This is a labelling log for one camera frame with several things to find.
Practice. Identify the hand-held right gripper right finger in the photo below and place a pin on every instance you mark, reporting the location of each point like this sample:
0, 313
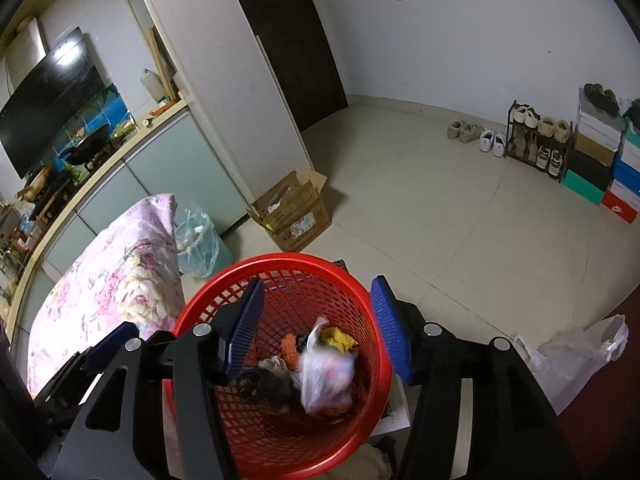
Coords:
395, 335

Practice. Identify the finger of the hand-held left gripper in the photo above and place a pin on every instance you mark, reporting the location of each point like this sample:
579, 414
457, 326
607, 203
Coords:
110, 341

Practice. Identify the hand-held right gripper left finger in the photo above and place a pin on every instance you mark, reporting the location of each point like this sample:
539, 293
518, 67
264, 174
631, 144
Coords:
245, 330

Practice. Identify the yellow wrapper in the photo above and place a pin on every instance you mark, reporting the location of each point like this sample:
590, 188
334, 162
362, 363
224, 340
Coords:
340, 338

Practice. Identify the red plastic mesh basket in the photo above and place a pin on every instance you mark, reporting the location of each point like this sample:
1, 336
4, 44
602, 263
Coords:
300, 287

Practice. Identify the white plastic bag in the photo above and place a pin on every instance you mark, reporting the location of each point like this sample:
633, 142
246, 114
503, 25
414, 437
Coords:
325, 380

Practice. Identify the orange red wrapper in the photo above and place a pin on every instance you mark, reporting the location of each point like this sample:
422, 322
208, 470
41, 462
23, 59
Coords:
289, 350

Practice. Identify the dark crumpled wrapper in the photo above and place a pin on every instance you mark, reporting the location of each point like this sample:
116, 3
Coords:
265, 387

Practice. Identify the pink floral blanket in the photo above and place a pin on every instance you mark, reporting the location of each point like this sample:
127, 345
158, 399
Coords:
100, 280

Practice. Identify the white paper box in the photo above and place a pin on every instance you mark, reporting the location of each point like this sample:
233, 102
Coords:
397, 410

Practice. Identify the bin with clear liner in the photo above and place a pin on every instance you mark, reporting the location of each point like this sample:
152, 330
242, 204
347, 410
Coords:
200, 250

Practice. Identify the open cardboard box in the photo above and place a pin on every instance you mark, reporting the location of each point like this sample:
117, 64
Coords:
295, 220

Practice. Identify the metal spice rack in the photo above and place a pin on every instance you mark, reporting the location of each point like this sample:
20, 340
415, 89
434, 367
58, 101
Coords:
15, 235

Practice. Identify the golden cooking pot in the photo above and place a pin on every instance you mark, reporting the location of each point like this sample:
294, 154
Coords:
35, 185

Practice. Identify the large crumpled plastic bag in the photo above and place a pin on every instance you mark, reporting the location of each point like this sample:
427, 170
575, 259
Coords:
575, 355

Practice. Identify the pale green base cabinets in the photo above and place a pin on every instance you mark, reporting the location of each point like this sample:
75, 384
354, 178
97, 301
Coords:
165, 160

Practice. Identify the black wok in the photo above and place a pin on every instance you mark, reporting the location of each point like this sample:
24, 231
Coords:
85, 147

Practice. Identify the dark metal shoe rack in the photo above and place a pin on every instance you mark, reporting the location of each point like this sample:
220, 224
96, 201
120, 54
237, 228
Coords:
510, 127

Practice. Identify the black glass range hood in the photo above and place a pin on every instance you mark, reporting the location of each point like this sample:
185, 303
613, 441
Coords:
45, 100

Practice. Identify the clear plastic jar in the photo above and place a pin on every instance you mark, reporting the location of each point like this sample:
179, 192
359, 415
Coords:
152, 85

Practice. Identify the leaning cardboard sheet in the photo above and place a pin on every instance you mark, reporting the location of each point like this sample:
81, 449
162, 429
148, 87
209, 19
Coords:
162, 60

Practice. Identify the dark brown door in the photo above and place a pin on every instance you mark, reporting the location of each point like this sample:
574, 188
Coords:
290, 45

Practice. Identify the stack of shoe boxes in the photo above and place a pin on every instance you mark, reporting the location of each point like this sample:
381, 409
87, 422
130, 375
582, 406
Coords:
595, 125

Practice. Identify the steel hood chimney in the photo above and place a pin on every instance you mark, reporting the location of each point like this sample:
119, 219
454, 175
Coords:
27, 45

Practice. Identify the dark slip-on shoe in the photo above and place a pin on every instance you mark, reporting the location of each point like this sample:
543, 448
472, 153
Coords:
594, 92
611, 102

